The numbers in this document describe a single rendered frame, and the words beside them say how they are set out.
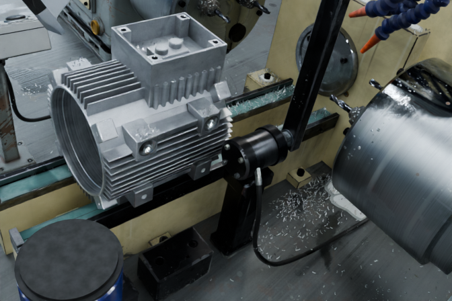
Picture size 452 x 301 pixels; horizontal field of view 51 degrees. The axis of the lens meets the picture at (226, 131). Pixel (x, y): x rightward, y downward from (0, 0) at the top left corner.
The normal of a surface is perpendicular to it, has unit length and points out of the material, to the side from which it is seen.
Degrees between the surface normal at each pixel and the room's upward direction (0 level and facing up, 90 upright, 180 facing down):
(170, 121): 0
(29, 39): 67
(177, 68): 90
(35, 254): 0
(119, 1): 90
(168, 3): 81
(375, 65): 90
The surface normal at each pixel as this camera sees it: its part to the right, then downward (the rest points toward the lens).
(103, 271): 0.15, -0.76
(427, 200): -0.70, 0.07
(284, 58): -0.78, 0.30
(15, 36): 0.62, 0.23
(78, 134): 0.59, 0.03
